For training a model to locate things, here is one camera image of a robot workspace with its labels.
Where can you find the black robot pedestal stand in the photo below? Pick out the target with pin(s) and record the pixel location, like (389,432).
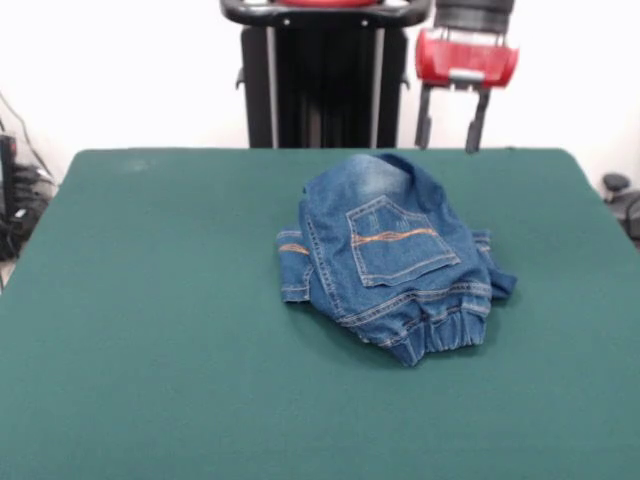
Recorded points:
(325,75)

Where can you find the blue denim jeans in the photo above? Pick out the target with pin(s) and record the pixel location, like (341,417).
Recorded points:
(385,260)

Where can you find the dark green table cloth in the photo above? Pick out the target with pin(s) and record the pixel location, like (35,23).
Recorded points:
(200,350)

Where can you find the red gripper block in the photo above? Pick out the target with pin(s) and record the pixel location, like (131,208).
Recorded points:
(465,57)

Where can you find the black chair base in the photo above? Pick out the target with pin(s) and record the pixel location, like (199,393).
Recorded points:
(622,197)

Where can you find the black electronics box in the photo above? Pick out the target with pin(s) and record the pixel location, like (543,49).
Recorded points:
(7,170)

